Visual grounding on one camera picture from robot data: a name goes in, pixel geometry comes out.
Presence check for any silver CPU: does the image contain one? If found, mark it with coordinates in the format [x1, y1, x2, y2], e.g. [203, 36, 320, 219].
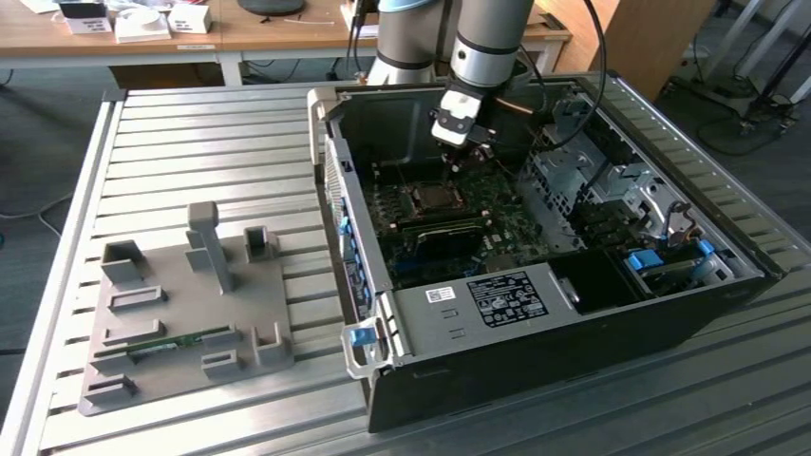
[418, 185, 459, 210]

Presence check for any metal socket cover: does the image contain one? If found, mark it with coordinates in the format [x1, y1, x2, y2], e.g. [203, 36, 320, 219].
[408, 180, 471, 216]

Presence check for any black RAM slot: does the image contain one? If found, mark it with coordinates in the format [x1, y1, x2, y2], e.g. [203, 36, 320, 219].
[395, 213, 495, 237]

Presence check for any metal drive cage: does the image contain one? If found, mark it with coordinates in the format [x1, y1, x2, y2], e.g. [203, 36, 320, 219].
[516, 92, 660, 253]

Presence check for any green motherboard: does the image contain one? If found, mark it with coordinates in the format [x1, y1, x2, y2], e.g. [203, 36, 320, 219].
[364, 159, 588, 291]

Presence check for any wooden cabinet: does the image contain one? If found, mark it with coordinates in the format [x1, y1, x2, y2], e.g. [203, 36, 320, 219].
[588, 0, 722, 104]

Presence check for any black plastic shroud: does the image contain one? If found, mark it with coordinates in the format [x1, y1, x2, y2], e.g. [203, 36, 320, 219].
[547, 249, 647, 314]

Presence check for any blue disk carrier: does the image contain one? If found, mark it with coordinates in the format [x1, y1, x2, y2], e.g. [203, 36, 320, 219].
[623, 250, 664, 276]

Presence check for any grey power supply unit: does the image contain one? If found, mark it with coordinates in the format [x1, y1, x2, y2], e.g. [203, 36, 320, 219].
[385, 263, 582, 370]

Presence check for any black equipment stand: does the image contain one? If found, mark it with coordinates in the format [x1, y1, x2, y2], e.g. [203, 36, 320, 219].
[658, 0, 811, 124]

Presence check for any wooden desk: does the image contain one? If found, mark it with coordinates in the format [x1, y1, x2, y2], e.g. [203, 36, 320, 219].
[0, 0, 224, 86]
[217, 0, 575, 86]

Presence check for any black round object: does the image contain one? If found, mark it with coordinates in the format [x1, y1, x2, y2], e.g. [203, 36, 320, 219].
[239, 0, 307, 15]

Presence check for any black PC case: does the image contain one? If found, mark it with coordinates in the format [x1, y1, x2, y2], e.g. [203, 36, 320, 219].
[307, 69, 811, 434]

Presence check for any white labelled box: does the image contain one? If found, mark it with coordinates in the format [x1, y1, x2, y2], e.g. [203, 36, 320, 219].
[164, 5, 215, 34]
[65, 16, 115, 35]

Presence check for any grey parts rack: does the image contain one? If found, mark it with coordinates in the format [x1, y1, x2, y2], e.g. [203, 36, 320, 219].
[75, 201, 299, 418]

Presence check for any white round holder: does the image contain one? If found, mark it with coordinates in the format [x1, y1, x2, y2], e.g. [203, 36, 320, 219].
[113, 9, 172, 44]

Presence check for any green RAM stick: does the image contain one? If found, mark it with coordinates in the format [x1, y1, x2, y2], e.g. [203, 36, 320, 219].
[123, 330, 233, 357]

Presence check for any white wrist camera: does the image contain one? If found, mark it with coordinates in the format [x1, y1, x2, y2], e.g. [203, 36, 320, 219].
[430, 89, 499, 146]

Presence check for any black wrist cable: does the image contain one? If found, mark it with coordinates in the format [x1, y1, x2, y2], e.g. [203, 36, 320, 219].
[531, 0, 610, 153]

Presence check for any black arm base cable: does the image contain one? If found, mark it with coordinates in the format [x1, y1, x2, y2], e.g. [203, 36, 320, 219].
[344, 0, 381, 86]

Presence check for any coloured wire bundle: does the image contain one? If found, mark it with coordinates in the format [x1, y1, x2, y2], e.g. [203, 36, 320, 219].
[658, 201, 704, 248]

